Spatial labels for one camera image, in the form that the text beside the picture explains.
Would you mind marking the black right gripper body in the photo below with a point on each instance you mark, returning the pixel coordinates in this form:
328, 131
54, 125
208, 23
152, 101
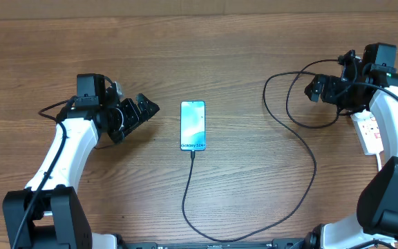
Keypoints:
345, 98

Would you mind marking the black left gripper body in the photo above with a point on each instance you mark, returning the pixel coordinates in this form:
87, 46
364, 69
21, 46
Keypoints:
126, 117

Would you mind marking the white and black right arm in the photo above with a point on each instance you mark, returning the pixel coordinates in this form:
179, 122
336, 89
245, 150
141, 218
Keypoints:
369, 82

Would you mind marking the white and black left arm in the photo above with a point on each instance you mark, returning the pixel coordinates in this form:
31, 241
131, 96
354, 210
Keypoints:
47, 212

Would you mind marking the white power strip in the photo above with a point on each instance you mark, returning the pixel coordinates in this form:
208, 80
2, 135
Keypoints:
368, 132

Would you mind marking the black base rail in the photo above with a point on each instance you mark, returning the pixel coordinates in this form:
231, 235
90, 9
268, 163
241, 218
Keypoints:
274, 244

